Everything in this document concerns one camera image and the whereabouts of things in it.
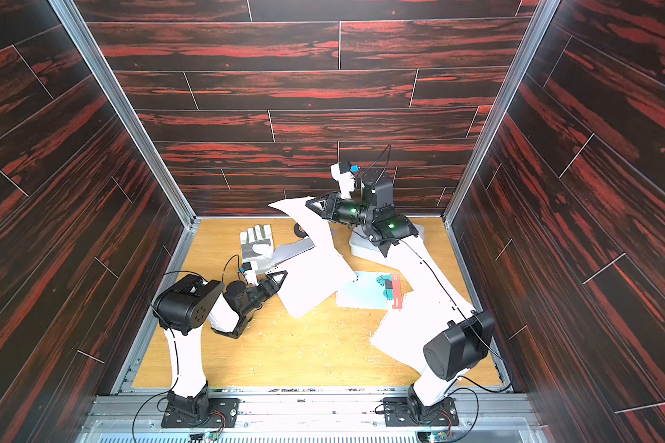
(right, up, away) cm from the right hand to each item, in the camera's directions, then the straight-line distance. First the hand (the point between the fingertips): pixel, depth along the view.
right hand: (312, 199), depth 69 cm
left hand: (-11, -24, +27) cm, 38 cm away
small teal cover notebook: (+20, -28, +30) cm, 45 cm away
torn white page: (0, -22, +24) cm, 32 cm away
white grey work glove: (-26, -11, +42) cm, 51 cm away
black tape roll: (-9, -6, +46) cm, 47 cm away
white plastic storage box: (+15, -10, +32) cm, 37 cm away
